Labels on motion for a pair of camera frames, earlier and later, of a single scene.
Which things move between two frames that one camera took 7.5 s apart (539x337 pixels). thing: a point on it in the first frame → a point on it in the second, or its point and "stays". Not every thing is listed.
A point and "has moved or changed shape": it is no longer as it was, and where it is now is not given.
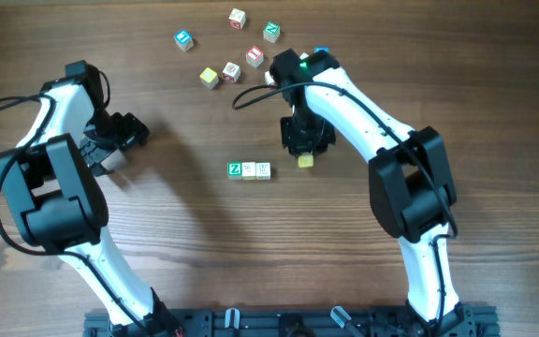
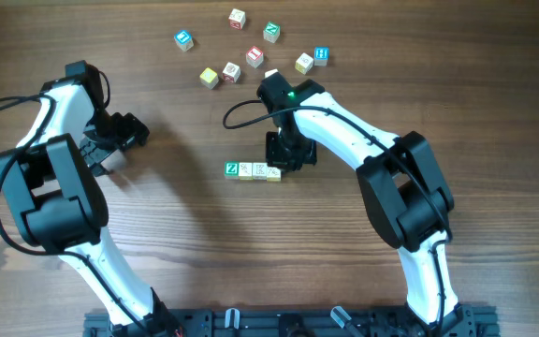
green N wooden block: x=271 y=32 stays
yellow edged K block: x=305 y=161 has moved or changed shape
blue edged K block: x=263 y=171 stays
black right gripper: x=296 y=145 → x=275 y=159
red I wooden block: x=254 y=56 stays
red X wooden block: x=237 y=19 stays
